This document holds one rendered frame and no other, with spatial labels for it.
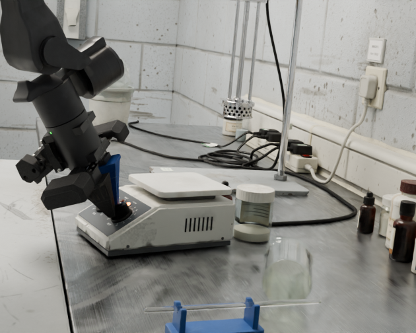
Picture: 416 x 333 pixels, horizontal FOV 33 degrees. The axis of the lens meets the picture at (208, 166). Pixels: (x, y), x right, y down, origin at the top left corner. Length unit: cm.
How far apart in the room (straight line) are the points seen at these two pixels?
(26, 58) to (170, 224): 30
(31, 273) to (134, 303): 15
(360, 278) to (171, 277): 26
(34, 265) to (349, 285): 41
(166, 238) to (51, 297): 22
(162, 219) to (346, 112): 80
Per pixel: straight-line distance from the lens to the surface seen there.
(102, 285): 87
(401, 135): 147
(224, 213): 103
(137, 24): 346
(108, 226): 98
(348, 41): 171
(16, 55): 90
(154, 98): 350
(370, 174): 148
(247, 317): 77
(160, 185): 102
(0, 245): 101
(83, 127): 92
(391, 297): 94
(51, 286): 87
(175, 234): 100
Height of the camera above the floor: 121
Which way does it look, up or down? 11 degrees down
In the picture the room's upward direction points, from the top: 5 degrees clockwise
